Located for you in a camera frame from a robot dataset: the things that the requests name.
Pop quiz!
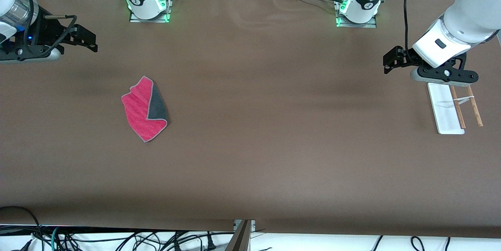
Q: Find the thick black floor cable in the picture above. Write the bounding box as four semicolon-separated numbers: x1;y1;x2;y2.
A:
0;206;44;251

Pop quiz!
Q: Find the pink and grey towel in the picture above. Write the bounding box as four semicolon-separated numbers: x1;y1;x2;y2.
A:
121;76;169;143

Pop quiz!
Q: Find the white rectangular tray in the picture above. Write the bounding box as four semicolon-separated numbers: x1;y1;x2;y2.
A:
427;83;484;135

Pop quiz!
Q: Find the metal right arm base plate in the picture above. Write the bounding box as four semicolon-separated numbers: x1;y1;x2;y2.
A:
129;0;172;23

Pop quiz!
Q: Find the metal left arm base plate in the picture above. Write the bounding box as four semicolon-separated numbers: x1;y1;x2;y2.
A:
334;0;377;28

